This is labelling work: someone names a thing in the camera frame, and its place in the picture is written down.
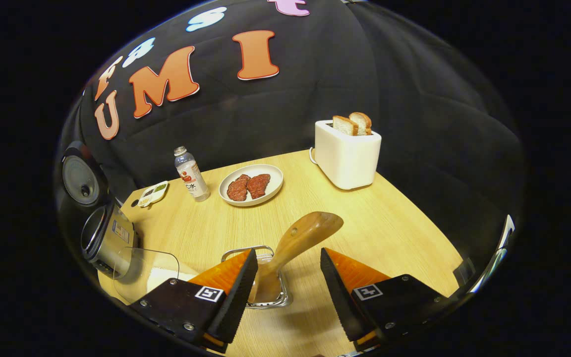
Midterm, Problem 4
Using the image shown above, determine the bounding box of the white round plate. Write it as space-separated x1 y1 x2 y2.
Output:
219 164 284 207

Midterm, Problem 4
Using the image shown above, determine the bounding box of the white toaster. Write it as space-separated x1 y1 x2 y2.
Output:
313 119 382 191

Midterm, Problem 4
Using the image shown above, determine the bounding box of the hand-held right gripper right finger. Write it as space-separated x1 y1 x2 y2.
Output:
320 247 458 351

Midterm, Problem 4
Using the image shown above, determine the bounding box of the black rice cooker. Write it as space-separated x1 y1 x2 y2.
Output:
60 141 140 280

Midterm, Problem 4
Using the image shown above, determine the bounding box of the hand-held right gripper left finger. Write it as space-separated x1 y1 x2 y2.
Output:
129 248 259 354

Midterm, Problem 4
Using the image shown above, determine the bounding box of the toasted bread slice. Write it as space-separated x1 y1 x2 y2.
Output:
333 116 359 136
349 112 372 135

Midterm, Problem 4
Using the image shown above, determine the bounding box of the white divided bean dish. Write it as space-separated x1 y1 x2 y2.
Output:
137 180 169 208

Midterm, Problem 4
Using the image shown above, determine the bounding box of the small clear drink bottle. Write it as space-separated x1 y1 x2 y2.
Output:
174 146 211 202

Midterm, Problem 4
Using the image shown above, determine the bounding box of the red meat slice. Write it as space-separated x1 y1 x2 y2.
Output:
247 174 271 199
227 174 251 201

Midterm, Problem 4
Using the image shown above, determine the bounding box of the shiny metal frame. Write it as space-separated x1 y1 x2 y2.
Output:
454 214 516 294

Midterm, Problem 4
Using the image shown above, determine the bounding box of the clear chopstick holder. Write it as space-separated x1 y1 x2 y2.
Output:
222 245 290 310

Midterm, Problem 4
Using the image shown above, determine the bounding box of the wooden spoon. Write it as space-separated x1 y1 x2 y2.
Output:
251 212 344 303

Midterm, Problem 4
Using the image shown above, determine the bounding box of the clear plastic rice container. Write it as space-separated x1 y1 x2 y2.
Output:
113 246 202 303

